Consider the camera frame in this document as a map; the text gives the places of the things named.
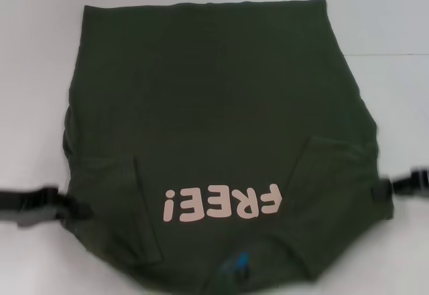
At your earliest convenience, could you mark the dark green FREE t-shirt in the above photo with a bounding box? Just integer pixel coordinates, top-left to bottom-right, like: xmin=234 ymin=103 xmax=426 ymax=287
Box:
xmin=62 ymin=0 xmax=396 ymax=295

